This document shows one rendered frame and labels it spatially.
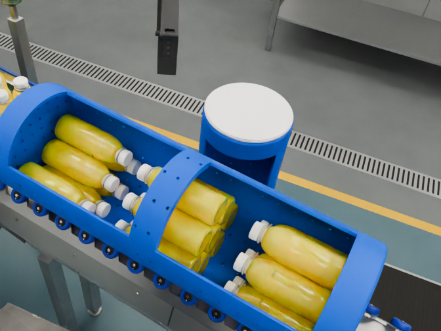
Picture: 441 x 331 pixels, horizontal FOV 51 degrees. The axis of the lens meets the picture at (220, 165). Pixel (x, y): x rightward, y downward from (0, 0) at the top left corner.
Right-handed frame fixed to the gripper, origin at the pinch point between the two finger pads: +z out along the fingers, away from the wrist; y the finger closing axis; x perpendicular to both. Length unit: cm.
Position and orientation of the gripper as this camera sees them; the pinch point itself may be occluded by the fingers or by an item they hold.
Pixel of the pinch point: (165, 46)
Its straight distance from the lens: 80.7
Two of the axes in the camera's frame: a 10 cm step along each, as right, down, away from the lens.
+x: 9.9, 0.2, 1.6
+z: -1.2, 7.4, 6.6
